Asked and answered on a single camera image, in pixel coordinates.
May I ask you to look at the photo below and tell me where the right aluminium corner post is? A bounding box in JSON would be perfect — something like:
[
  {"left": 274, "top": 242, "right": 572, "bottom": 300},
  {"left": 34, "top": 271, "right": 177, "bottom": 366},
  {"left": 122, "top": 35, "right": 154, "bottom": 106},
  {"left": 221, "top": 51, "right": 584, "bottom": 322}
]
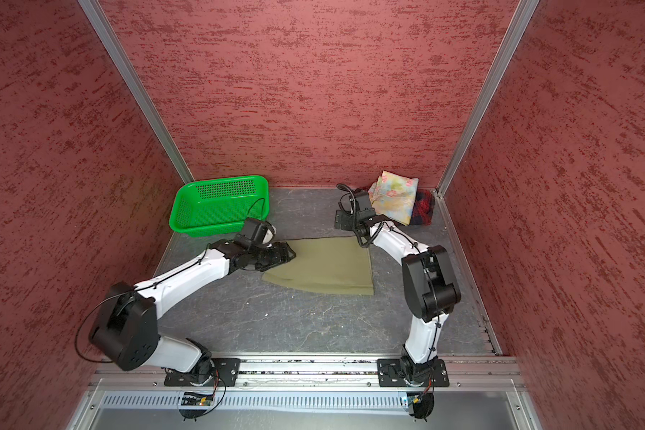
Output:
[{"left": 436, "top": 0, "right": 539, "bottom": 201}]

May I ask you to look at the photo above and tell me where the green plastic basket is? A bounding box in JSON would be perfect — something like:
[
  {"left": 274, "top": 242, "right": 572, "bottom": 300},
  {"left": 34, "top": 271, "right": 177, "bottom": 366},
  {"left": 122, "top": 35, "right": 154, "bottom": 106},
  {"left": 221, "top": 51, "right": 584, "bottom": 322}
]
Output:
[{"left": 168, "top": 176, "right": 270, "bottom": 238}]

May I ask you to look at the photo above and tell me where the aluminium corner post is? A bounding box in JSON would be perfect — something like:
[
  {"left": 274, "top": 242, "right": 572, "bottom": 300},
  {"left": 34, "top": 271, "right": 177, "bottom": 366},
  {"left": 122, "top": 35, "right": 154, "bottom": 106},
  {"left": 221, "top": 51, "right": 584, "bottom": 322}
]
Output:
[
  {"left": 436, "top": 0, "right": 539, "bottom": 201},
  {"left": 77, "top": 0, "right": 195, "bottom": 184}
]

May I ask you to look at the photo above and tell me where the olive green garment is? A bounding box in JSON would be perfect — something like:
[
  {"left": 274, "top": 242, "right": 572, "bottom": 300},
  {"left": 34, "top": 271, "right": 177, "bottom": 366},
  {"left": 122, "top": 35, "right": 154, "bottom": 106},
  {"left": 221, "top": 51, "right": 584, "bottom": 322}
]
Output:
[{"left": 262, "top": 238, "right": 374, "bottom": 296}]

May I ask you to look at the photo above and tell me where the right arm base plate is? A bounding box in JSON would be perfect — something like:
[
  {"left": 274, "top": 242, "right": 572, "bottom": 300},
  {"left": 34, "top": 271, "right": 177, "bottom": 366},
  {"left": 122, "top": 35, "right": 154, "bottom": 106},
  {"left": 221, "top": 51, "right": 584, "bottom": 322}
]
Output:
[{"left": 376, "top": 356, "right": 450, "bottom": 388}]

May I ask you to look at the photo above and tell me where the aluminium front rail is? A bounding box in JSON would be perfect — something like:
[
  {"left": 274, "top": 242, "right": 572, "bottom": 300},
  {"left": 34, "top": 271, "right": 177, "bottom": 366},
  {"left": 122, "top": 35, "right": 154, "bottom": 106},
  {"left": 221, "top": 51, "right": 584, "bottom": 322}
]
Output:
[{"left": 88, "top": 353, "right": 525, "bottom": 392}]

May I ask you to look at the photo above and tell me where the pastel floral skirt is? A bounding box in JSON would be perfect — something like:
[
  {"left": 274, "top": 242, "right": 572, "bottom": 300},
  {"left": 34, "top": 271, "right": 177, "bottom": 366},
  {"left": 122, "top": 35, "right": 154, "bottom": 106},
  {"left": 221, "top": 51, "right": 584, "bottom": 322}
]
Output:
[{"left": 368, "top": 171, "right": 419, "bottom": 225}]

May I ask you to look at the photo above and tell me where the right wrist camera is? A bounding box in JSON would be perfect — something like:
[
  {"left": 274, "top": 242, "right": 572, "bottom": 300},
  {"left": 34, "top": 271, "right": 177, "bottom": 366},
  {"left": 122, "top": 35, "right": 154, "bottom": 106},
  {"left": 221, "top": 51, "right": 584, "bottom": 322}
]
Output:
[{"left": 350, "top": 190, "right": 376, "bottom": 217}]

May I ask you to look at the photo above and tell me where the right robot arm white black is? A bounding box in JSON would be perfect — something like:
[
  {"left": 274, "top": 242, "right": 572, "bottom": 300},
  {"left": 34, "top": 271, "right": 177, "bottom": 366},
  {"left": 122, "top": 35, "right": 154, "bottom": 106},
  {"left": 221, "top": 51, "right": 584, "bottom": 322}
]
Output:
[{"left": 334, "top": 208, "right": 462, "bottom": 388}]

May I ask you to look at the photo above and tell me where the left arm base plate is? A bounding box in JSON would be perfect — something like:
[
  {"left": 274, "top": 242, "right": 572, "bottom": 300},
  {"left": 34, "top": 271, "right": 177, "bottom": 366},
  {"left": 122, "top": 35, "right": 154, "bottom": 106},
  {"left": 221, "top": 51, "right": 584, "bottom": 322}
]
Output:
[{"left": 164, "top": 358, "right": 241, "bottom": 388}]

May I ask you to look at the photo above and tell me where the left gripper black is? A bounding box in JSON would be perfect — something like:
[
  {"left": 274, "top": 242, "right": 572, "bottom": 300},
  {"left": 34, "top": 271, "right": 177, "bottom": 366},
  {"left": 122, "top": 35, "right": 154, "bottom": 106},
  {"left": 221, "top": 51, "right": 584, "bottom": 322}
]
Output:
[{"left": 250, "top": 242, "right": 297, "bottom": 271}]

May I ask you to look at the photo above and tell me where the left aluminium corner post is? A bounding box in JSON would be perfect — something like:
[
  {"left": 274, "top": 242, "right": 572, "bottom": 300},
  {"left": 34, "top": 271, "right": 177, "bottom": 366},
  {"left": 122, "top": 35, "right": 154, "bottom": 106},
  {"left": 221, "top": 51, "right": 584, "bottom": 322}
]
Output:
[{"left": 77, "top": 0, "right": 195, "bottom": 184}]

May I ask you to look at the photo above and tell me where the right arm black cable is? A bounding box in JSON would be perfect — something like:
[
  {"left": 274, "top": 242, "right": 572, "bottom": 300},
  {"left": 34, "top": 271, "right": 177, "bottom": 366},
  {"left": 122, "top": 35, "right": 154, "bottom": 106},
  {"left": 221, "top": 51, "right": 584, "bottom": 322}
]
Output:
[{"left": 336, "top": 183, "right": 444, "bottom": 367}]

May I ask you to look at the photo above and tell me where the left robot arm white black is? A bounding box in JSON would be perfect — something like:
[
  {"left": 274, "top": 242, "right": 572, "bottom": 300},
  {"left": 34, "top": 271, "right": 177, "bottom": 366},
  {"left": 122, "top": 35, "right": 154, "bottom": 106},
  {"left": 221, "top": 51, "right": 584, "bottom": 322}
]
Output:
[{"left": 89, "top": 241, "right": 296, "bottom": 387}]

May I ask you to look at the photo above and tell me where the red plaid skirt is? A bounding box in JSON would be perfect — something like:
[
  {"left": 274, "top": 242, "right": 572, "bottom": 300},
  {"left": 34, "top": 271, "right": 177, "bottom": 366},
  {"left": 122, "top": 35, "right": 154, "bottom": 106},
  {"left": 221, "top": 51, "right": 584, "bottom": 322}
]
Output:
[{"left": 357, "top": 185, "right": 436, "bottom": 227}]

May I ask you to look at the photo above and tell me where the slotted cable duct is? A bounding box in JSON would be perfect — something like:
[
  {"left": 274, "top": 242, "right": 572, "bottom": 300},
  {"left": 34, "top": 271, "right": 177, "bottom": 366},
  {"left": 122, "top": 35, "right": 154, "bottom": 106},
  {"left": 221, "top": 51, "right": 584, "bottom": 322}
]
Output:
[{"left": 100, "top": 392, "right": 409, "bottom": 414}]

